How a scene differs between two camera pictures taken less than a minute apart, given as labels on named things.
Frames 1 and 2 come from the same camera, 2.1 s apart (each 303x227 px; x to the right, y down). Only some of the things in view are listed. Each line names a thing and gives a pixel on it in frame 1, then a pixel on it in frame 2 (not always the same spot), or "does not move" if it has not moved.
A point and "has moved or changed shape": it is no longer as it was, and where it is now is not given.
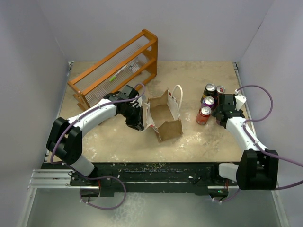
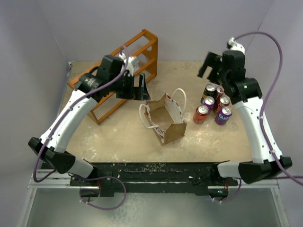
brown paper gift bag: [162, 113] has moved or changed shape
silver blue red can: [220, 89] does not move
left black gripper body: [133, 115] → [126, 89]
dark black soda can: [209, 90] does not move
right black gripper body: [216, 112] → [223, 75]
